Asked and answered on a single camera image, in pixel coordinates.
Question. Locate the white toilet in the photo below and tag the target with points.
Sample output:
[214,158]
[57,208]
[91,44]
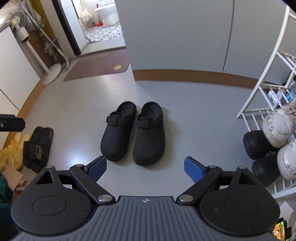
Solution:
[108,14]

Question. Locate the black smartphone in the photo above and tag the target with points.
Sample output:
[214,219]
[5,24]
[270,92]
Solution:
[281,229]

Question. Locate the clear water jug blue label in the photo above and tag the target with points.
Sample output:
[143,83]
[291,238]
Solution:
[289,95]

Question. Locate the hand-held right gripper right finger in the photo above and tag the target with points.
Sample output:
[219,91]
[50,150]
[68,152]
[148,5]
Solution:
[194,169]

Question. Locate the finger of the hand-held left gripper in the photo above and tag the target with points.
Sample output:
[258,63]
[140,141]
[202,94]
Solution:
[11,124]

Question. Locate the black slide sandal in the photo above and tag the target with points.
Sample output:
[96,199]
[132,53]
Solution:
[34,148]
[49,139]

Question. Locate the green cloth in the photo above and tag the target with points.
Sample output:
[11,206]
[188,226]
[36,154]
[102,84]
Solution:
[4,199]

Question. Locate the brown door mat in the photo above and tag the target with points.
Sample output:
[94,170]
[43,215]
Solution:
[97,67]

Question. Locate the black door frame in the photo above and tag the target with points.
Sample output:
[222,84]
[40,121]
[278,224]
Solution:
[67,30]

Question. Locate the white lace-up sneaker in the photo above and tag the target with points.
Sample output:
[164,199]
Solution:
[279,126]
[289,162]

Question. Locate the white paper sheet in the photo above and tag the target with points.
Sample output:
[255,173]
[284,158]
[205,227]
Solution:
[285,207]

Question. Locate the brown cardboard piece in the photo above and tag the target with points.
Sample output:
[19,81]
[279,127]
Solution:
[12,178]

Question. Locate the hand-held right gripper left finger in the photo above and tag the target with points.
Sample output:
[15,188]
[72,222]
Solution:
[97,168]

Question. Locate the white shoe rack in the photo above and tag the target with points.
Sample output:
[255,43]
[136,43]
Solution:
[268,69]

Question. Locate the white standing fan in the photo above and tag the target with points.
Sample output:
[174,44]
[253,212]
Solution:
[52,74]

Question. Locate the yellow plastic bag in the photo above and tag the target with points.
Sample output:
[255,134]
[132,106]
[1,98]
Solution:
[10,155]

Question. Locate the brown spray bottle white label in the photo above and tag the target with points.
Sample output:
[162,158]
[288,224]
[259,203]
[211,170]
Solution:
[274,97]

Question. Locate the black buckle clog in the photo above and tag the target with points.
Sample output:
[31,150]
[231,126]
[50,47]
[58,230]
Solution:
[149,148]
[115,143]

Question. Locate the white plastic bag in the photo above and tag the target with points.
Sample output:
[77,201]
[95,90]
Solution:
[86,17]

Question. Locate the red brush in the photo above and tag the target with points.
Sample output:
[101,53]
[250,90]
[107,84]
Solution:
[100,23]

